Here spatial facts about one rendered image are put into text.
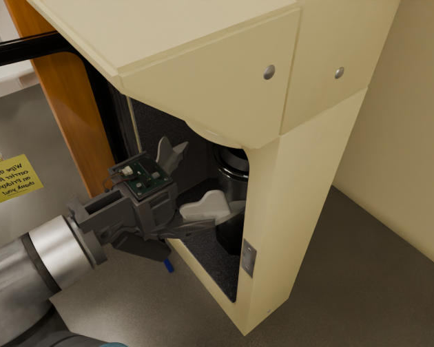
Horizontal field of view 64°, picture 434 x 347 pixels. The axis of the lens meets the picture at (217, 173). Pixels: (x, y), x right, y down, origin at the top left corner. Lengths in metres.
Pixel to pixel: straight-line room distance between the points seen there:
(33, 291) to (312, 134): 0.31
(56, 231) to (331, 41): 0.32
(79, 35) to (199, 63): 0.06
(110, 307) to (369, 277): 0.50
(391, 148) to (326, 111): 0.49
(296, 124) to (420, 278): 0.59
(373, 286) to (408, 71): 0.40
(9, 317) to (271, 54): 0.34
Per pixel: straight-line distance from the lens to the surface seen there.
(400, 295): 0.78
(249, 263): 0.45
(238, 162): 0.47
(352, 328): 0.72
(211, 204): 0.43
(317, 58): 0.25
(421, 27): 0.68
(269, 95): 0.23
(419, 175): 0.78
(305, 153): 0.32
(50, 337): 0.42
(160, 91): 0.17
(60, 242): 0.41
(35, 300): 0.43
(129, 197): 0.40
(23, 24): 0.54
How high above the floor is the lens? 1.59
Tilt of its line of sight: 48 degrees down
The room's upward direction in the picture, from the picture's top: straight up
